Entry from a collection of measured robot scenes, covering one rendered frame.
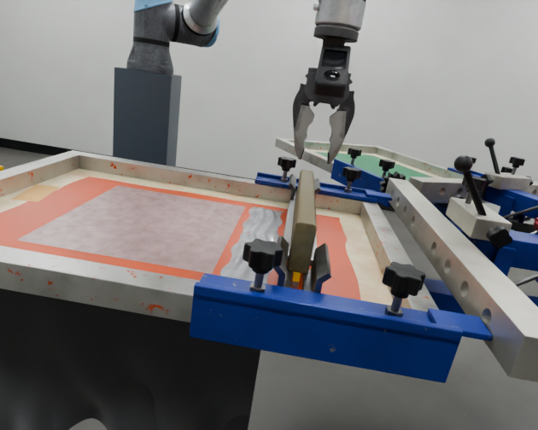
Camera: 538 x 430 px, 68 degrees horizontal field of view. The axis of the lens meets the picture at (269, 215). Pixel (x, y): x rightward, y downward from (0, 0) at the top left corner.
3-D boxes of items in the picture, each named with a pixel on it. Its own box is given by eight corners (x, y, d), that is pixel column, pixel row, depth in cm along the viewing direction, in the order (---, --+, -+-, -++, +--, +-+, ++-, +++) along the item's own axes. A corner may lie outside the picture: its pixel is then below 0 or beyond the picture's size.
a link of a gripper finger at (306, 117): (301, 155, 74) (318, 107, 71) (300, 160, 69) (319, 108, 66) (285, 149, 74) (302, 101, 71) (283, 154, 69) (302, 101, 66)
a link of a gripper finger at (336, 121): (342, 158, 74) (342, 107, 71) (346, 164, 68) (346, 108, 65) (325, 159, 74) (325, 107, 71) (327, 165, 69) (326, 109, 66)
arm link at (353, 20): (369, -2, 59) (314, -9, 60) (363, 32, 61) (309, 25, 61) (362, 8, 66) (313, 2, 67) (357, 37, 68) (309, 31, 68)
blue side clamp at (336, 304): (189, 337, 47) (193, 285, 45) (199, 314, 52) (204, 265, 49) (445, 384, 46) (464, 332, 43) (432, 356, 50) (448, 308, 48)
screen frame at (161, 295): (-190, 255, 50) (-197, 226, 48) (73, 164, 105) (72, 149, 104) (448, 369, 46) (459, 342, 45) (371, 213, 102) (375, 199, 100)
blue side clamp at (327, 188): (251, 203, 99) (255, 176, 97) (254, 197, 104) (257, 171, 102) (371, 223, 98) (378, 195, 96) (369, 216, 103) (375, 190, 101)
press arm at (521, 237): (452, 258, 69) (460, 231, 68) (441, 244, 75) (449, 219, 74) (553, 275, 69) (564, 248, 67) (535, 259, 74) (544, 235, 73)
